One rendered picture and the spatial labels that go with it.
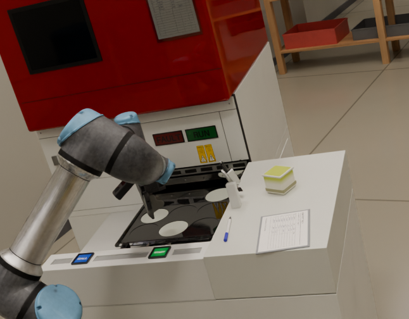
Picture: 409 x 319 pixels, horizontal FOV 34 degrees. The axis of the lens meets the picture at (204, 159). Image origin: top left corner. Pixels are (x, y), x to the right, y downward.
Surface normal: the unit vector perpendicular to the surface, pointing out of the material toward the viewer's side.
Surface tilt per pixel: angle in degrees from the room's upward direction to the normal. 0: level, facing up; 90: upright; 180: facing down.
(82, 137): 70
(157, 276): 90
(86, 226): 90
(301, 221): 0
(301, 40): 90
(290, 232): 0
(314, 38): 90
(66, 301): 50
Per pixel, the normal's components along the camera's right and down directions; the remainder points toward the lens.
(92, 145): 0.01, 0.15
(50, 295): 0.49, -0.57
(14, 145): 0.83, 0.00
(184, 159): -0.26, 0.42
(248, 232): -0.25, -0.90
